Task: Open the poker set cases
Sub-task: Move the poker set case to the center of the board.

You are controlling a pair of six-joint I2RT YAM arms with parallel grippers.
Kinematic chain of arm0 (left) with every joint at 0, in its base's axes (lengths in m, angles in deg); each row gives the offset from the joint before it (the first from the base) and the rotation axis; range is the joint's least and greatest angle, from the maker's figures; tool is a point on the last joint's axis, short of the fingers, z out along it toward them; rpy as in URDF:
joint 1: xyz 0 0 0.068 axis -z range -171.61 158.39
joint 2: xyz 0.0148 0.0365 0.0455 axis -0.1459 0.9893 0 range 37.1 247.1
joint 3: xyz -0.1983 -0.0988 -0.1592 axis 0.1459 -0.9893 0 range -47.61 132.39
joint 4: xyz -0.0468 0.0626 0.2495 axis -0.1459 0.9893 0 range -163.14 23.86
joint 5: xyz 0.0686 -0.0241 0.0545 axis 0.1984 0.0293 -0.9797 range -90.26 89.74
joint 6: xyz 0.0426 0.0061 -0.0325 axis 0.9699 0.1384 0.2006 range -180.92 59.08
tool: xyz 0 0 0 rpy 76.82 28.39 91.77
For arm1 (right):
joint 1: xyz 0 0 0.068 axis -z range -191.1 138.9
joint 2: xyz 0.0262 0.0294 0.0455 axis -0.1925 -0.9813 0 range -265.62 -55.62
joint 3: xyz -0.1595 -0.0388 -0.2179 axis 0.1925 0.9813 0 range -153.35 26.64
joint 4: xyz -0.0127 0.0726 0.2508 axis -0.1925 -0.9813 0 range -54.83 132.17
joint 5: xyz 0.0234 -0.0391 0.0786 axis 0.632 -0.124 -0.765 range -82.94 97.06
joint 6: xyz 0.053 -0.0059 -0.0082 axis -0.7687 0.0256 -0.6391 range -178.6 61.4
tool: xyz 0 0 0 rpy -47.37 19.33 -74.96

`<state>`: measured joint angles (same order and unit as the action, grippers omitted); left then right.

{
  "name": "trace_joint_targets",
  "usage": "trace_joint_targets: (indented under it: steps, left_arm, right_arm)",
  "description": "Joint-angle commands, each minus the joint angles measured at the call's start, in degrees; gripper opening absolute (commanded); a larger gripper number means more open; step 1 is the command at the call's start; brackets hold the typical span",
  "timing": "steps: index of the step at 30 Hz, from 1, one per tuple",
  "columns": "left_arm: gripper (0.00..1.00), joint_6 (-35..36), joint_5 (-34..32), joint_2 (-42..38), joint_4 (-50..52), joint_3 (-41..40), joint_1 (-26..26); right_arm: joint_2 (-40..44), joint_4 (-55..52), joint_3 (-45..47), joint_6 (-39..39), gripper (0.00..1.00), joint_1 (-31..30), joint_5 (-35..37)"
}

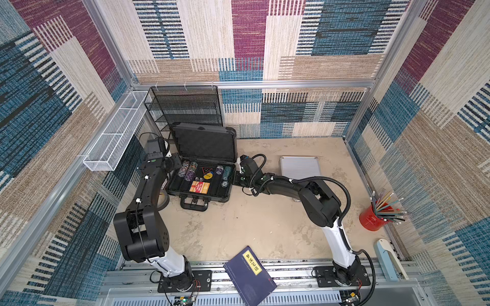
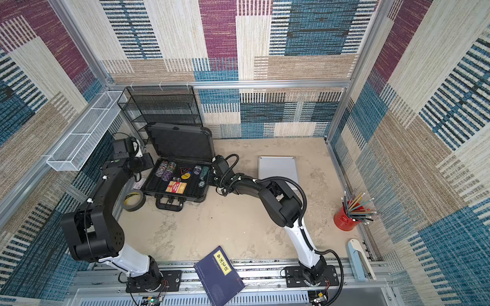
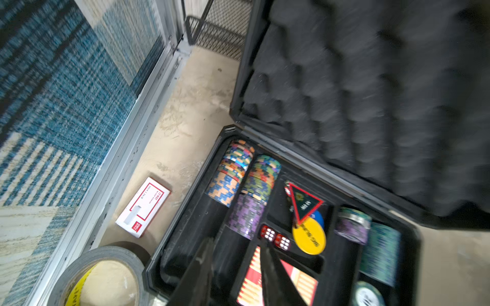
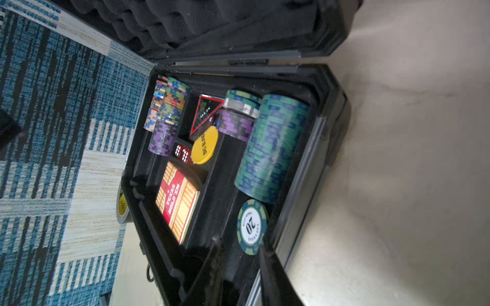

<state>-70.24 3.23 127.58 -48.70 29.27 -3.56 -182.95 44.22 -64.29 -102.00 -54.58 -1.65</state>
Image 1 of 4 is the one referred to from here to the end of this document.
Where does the large black poker case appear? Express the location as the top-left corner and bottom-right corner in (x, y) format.
(167, 122), (237, 212)

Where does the small silver aluminium case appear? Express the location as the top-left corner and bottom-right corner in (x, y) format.
(279, 156), (321, 179)

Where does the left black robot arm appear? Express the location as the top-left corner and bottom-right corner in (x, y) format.
(113, 136), (193, 281)

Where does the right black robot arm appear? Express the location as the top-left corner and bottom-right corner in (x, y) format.
(234, 154), (376, 286)

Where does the green poker chip row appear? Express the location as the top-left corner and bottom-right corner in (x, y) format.
(221, 166), (232, 188)

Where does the multicolour poker chip row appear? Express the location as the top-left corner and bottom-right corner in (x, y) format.
(177, 160), (199, 182)

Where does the red triangle card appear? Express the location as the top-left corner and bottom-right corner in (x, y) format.
(202, 167), (213, 175)

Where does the red yellow card deck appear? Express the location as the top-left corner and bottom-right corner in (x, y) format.
(190, 181), (210, 195)

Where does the dark blue book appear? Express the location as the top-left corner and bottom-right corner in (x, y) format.
(224, 246), (277, 306)

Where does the red pencil cup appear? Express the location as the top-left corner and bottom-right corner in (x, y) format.
(359, 191), (408, 232)

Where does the light blue stapler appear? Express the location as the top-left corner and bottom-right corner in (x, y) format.
(375, 239), (409, 282)

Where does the black wire shelf rack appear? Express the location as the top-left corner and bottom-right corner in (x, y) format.
(144, 85), (224, 139)

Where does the white mesh wall basket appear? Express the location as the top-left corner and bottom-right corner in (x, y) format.
(83, 91), (148, 172)

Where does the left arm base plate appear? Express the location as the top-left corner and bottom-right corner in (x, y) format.
(157, 270), (213, 294)

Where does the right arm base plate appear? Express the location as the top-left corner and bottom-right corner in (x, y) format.
(312, 265), (371, 288)

